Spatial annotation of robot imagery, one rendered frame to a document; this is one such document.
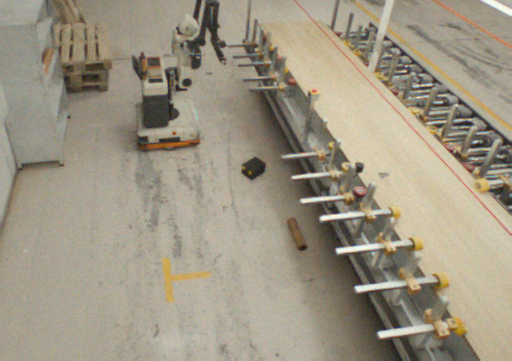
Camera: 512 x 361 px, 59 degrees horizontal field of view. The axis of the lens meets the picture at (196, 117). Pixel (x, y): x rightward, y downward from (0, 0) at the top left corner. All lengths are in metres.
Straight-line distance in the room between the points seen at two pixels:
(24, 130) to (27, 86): 0.50
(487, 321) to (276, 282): 1.50
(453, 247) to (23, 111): 3.57
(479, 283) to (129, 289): 2.32
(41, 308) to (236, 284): 1.47
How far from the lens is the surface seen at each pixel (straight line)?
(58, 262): 3.95
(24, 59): 4.15
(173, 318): 3.54
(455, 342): 3.00
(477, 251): 3.22
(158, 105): 4.49
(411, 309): 3.14
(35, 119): 4.47
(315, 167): 3.69
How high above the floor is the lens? 3.04
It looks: 35 degrees down
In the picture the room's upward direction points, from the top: 1 degrees clockwise
